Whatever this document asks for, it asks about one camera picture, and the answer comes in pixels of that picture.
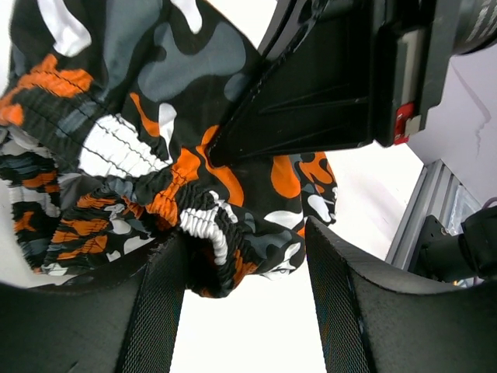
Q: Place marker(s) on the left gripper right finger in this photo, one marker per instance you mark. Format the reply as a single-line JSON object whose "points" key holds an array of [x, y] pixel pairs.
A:
{"points": [[373, 317]]}

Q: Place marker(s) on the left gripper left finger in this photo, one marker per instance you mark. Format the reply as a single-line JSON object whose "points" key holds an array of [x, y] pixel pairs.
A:
{"points": [[121, 317]]}

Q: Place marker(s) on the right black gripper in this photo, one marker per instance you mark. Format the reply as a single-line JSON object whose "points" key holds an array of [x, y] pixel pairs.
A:
{"points": [[312, 91]]}

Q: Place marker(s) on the orange black camouflage shorts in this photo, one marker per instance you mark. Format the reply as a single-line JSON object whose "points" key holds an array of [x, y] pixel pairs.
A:
{"points": [[105, 125]]}

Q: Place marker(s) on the right aluminium side rail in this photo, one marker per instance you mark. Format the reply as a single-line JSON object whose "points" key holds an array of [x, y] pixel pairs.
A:
{"points": [[439, 204]]}

